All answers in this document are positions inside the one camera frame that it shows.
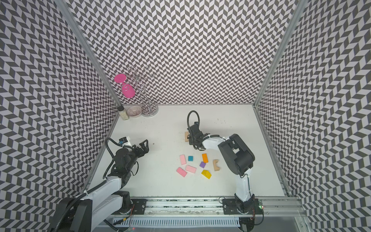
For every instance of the purple block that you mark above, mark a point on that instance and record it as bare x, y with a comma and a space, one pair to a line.
202, 165

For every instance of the light pink block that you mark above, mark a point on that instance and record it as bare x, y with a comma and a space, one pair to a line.
183, 159
191, 169

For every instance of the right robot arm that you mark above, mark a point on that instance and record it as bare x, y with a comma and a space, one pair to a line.
238, 157

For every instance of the natural wood arch block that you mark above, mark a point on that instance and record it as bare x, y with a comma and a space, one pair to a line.
215, 166

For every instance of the chrome wire glass stand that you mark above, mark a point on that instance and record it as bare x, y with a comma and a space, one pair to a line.
140, 77

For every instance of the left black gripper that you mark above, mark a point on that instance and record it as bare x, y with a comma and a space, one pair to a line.
146, 149

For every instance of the pink plastic wine glass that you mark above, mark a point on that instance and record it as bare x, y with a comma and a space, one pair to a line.
126, 89

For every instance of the yellow block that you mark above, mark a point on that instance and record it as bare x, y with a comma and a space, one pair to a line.
206, 174

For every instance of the striped ceramic bowl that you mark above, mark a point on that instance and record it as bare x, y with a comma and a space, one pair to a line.
134, 111

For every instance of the hot pink block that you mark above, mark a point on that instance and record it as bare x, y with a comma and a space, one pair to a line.
181, 172

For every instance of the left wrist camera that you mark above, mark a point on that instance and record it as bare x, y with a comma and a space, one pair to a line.
125, 141

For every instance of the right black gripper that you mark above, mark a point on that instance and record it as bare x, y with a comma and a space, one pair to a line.
192, 133

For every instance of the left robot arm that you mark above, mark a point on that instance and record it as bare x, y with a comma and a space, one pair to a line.
86, 211

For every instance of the glass spice jar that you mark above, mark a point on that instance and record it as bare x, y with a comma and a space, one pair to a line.
123, 113

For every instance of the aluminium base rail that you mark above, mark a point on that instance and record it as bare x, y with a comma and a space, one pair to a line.
268, 214

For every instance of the orange block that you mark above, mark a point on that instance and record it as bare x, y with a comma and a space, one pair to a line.
205, 158

